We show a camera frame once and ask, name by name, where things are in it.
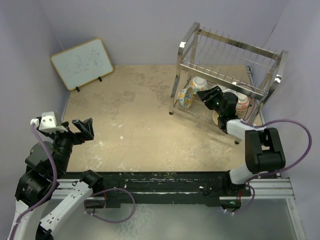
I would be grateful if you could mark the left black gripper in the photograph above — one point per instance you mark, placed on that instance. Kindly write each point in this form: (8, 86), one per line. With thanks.
(81, 125)

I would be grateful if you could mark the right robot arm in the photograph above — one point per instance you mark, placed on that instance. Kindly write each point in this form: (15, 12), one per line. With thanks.
(263, 150)

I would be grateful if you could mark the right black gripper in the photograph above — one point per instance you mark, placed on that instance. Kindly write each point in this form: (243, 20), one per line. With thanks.
(206, 95)

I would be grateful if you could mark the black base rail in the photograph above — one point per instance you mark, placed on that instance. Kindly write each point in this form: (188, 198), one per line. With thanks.
(118, 196)

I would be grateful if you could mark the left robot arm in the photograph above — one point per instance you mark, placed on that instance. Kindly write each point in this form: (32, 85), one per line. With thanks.
(46, 164)

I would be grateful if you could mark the steel two-tier dish rack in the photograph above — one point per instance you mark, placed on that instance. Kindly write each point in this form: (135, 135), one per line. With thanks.
(221, 60)

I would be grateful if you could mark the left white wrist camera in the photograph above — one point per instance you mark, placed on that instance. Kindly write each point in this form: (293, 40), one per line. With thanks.
(48, 123)

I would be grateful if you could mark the blue orange floral bowl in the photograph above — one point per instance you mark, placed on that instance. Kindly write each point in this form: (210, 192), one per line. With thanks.
(185, 97)

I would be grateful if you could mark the blue rim yellow bowl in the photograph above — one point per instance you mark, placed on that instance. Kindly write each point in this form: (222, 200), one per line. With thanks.
(215, 117)

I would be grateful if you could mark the red patterned bowl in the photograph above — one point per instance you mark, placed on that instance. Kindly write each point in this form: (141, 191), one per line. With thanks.
(243, 102)

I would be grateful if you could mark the small whiteboard wooden frame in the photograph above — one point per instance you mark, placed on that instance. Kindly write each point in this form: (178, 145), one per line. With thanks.
(82, 64)

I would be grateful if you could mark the orange flower leaf bowl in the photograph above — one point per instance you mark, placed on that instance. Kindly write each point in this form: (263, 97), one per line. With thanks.
(199, 84)

